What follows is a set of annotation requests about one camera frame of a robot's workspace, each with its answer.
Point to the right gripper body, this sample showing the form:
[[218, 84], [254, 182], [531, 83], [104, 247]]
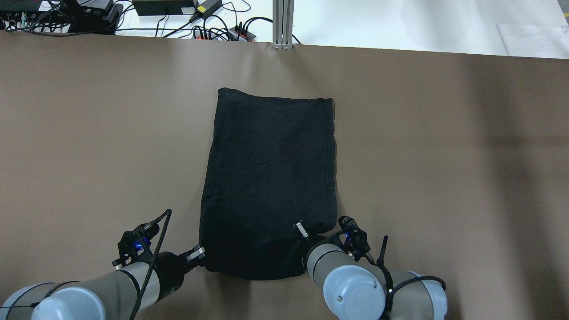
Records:
[[301, 230]]

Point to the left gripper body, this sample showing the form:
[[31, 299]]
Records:
[[170, 267]]

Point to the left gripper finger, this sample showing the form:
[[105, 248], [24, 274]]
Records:
[[193, 258]]

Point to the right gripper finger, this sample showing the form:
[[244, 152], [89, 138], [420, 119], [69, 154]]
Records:
[[301, 232]]

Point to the black printed t-shirt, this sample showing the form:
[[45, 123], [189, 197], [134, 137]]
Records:
[[272, 164]]

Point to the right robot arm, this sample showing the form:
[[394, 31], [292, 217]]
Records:
[[355, 286]]

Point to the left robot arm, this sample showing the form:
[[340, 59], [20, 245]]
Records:
[[110, 297]]

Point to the orange power strip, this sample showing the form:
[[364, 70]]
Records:
[[232, 35]]

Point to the black power adapter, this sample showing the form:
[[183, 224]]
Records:
[[208, 8]]

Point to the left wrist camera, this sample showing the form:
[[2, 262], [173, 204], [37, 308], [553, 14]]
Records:
[[135, 245]]

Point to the aluminium frame post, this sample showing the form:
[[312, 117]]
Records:
[[282, 24]]

